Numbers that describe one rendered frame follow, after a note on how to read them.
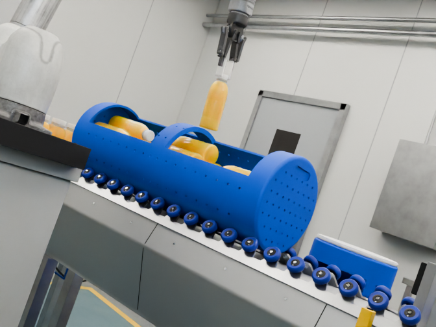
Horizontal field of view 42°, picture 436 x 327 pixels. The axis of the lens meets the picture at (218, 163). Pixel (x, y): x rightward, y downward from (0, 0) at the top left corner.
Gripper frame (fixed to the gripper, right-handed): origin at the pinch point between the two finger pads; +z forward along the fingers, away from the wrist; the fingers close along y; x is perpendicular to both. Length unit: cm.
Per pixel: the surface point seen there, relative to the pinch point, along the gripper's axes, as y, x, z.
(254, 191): -37, -50, 37
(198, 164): -35, -28, 34
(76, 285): -16, 30, 92
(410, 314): -38, -97, 52
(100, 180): -32, 14, 49
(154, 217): -34, -16, 54
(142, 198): -33, -8, 49
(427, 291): -31, -97, 47
